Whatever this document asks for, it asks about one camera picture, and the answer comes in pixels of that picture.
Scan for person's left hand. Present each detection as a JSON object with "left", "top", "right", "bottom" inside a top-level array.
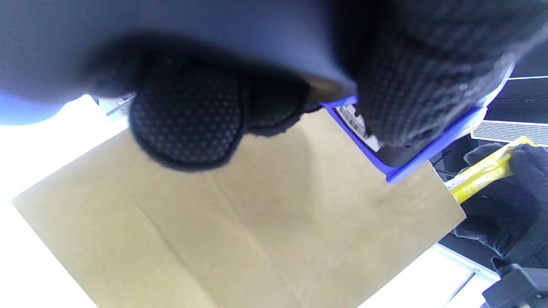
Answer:
[{"left": 86, "top": 0, "right": 548, "bottom": 172}]

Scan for yellow instant coffee powder package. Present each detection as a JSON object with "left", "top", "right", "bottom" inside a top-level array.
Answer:
[{"left": 445, "top": 136, "right": 538, "bottom": 204}]

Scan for person's right hand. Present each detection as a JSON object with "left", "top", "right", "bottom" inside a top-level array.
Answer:
[{"left": 454, "top": 143, "right": 548, "bottom": 308}]

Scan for brown paper bag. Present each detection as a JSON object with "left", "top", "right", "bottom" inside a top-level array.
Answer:
[{"left": 13, "top": 109, "right": 467, "bottom": 308}]

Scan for black barcode scanner blue trim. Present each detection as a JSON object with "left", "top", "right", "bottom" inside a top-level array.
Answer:
[{"left": 0, "top": 0, "right": 514, "bottom": 184}]

